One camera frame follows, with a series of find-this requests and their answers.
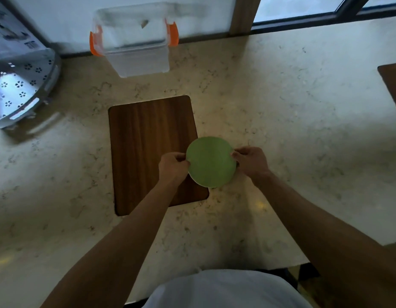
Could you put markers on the person's right hand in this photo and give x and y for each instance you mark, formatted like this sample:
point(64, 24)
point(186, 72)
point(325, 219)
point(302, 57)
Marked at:
point(254, 163)

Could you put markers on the person's left hand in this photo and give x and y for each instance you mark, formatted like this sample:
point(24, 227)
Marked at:
point(171, 169)

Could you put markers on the person's right fingers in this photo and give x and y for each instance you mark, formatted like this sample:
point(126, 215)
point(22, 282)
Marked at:
point(241, 153)

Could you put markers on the person's left fingers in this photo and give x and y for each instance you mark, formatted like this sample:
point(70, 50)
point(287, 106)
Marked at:
point(180, 158)

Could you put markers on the green round wrapper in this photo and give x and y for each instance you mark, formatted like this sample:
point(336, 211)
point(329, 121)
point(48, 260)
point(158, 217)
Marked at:
point(210, 162)

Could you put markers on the person's right forearm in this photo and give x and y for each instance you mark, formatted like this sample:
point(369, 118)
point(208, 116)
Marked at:
point(329, 240)

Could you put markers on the person's left forearm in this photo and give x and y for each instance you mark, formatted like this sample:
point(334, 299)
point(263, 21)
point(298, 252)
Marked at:
point(117, 246)

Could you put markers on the brown wooden cutting board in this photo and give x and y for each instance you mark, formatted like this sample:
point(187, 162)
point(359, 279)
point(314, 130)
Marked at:
point(146, 150)

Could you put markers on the clear plastic container orange clips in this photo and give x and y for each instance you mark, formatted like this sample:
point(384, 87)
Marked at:
point(133, 41)

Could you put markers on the person's white shirt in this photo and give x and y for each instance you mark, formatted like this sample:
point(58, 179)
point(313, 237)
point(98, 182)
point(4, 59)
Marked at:
point(226, 290)

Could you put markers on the perforated metal steamer tray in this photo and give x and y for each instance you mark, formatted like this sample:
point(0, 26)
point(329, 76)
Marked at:
point(19, 86)

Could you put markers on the printed paper box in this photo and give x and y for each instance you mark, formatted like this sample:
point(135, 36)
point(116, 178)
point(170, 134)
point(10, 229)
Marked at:
point(10, 28)

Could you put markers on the dark window frame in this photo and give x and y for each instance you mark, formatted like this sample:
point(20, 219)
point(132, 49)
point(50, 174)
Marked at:
point(323, 15)

